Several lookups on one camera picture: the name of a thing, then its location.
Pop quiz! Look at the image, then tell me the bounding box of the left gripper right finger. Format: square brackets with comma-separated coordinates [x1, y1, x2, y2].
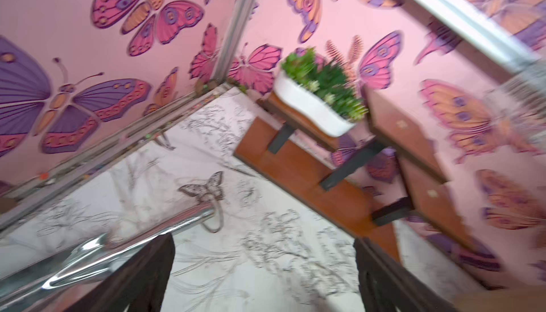
[353, 238, 456, 312]

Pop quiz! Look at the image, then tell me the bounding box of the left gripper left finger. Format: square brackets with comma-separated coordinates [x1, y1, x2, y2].
[66, 234, 176, 312]

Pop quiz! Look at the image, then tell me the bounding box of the chrome garden trowel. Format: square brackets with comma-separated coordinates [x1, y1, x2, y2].
[1, 200, 219, 311]

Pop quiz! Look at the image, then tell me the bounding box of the brown stepped plant stand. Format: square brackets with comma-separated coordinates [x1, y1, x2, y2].
[234, 90, 477, 257]

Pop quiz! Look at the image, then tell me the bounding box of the white planter with succulents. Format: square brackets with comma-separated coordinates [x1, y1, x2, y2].
[273, 48, 368, 137]

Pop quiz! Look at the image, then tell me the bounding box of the white wire basket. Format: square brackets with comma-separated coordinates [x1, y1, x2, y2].
[487, 60, 545, 125]

